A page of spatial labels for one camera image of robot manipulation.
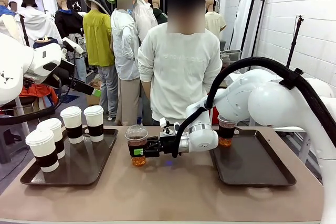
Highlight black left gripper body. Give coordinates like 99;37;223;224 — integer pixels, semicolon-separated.
55;60;93;95

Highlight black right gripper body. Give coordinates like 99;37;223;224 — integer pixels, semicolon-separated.
143;133;182;159

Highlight clear plastic iced tea cup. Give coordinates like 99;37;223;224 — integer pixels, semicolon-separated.
217;114;237;148
124;124;149;167

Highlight white paper cup brown sleeve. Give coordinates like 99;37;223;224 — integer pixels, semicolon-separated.
83;105;104;143
25;129;60;174
36;118;66;160
60;106;84;145

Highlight person's right forearm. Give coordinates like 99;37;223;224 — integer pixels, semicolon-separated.
141;80;152;104

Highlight brown plastic serving tray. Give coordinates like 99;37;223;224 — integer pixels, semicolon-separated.
209;129;297;187
20;125;119;187

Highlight cardboard box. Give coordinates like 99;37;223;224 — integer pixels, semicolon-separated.
86;87;101;108

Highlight orange jacket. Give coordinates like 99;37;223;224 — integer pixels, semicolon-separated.
19;83;58;109

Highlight mannequin grey hood yellow top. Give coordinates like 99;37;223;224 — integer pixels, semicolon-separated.
82;0;119;120

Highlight figure green checked hat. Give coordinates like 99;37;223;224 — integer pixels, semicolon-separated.
106;0;141;126

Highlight red bag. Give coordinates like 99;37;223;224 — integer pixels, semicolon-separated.
209;104;220;126

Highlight mannequin in black top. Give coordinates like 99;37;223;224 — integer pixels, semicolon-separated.
54;0;84;40

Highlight person in white sweater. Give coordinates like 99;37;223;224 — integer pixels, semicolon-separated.
137;0;223;127

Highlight mannequin black hat white cape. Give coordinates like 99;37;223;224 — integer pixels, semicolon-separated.
17;0;62;48

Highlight tall mannequin white shirt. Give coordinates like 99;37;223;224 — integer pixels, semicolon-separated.
133;0;159;44

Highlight metal container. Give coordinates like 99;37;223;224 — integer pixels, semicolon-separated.
220;49;242;65

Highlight white side table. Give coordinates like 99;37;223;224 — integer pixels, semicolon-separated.
225;71;336;164

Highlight mannequin in cream shirt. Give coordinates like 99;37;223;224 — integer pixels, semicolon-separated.
204;0;227;41

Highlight black tripod with phone clamp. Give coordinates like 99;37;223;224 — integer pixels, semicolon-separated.
286;14;307;69

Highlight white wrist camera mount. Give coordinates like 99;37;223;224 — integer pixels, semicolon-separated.
159;116;182;132

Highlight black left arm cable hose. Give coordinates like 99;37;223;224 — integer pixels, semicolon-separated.
0;76;64;126

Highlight black camera tripod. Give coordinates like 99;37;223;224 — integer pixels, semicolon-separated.
17;13;31;48

